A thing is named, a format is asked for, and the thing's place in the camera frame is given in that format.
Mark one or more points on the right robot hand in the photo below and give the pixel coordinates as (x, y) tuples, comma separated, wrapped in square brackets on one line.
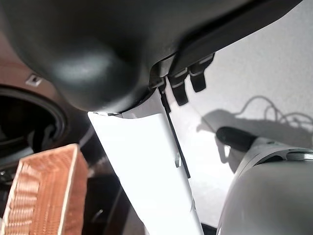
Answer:
[(97, 36)]

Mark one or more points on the dark grey washing machine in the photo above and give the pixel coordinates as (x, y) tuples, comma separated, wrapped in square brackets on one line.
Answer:
[(29, 117)]

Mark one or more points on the glossy brown stool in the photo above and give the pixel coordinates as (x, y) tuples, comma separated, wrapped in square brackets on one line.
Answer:
[(105, 195)]

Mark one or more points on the rectangular wicker laundry basket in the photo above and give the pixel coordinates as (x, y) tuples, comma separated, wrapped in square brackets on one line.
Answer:
[(39, 191)]

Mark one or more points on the right robot leg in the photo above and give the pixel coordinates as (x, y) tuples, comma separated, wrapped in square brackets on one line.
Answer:
[(264, 191)]

